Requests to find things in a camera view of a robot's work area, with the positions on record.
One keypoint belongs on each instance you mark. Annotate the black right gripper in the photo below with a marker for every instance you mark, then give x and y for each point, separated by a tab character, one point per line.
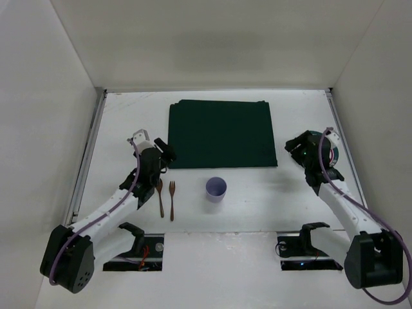
298	147

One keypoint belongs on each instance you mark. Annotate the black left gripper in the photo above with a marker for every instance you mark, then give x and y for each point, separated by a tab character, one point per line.
163	152

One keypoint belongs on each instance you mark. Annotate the brown wooden fork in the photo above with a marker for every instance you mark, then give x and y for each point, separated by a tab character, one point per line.
172	188

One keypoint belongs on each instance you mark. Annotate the brown wooden spoon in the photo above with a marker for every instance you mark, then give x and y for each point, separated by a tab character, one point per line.
159	191

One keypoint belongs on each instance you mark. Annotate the white plate green red rim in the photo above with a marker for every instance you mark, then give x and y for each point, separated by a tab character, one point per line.
334	150

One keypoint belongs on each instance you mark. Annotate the dark green cloth placemat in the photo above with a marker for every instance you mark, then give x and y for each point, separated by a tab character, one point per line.
207	134

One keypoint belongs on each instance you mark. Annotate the lavender plastic cup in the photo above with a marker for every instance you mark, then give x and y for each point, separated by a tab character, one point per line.
216	189

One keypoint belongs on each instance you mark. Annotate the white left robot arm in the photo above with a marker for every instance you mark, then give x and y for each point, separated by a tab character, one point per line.
74	252

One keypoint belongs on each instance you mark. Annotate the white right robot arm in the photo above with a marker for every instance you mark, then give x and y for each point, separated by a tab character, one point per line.
370	254

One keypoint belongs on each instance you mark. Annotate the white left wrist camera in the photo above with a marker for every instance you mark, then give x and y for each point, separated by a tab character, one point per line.
141	139

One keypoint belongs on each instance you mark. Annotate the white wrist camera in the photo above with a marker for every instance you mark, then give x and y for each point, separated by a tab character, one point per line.
333	137
141	139

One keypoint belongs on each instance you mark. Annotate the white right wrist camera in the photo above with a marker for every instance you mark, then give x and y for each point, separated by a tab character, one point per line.
333	137

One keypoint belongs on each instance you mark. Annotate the aluminium right table rail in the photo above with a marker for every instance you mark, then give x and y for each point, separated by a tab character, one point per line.
355	180

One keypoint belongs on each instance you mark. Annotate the aluminium table rail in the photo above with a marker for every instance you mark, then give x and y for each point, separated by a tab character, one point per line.
73	207
355	180

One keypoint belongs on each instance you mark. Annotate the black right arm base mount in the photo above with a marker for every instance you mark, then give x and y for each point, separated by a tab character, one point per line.
296	252

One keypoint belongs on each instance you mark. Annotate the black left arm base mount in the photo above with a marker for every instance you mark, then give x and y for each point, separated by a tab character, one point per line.
145	254

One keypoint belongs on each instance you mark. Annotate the aluminium left table rail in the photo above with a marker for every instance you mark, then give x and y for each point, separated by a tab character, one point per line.
73	207

